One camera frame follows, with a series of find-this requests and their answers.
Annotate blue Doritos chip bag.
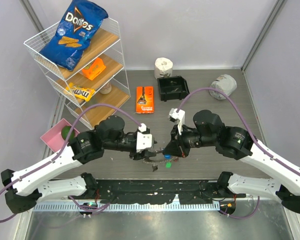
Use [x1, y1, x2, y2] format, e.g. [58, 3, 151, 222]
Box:
[39, 0, 109, 71]

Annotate orange snack box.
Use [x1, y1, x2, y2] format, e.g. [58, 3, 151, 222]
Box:
[81, 57, 106, 81]

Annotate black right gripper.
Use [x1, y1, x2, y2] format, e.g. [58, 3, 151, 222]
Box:
[163, 122, 217, 158]

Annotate keys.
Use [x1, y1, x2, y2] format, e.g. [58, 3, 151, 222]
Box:
[164, 80, 182, 93]

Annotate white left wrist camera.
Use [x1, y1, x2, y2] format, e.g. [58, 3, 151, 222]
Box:
[136, 123, 154, 153]

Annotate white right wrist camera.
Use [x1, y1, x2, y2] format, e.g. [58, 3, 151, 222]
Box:
[168, 108, 186, 135]

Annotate black plastic storage bin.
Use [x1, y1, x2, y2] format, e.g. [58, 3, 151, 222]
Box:
[157, 76, 190, 102]

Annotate green lime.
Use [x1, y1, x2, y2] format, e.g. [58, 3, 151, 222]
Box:
[61, 125, 71, 140]

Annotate yellow M&M candy bag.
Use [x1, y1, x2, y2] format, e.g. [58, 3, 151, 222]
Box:
[65, 82, 96, 102]

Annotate white wire wooden shelf rack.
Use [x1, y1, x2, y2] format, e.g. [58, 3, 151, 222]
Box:
[24, 18, 131, 117]

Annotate white toilet paper roll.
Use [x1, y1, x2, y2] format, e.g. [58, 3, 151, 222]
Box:
[154, 57, 174, 79]

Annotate orange razor box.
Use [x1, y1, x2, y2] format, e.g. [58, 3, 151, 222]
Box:
[135, 86, 155, 114]

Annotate pink plastic tray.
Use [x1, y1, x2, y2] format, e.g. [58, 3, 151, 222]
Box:
[40, 118, 72, 152]

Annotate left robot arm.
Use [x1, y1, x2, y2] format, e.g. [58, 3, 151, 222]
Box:
[1, 115, 156, 214]

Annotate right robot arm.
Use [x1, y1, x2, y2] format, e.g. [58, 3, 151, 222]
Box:
[163, 108, 300, 214]

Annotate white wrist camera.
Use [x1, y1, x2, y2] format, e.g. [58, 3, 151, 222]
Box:
[136, 123, 154, 153]
[168, 108, 186, 135]

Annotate grey wrapped paper bundle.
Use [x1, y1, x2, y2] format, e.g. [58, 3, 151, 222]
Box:
[209, 74, 238, 100]

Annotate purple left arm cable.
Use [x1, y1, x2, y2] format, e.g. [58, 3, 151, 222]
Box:
[0, 103, 147, 223]

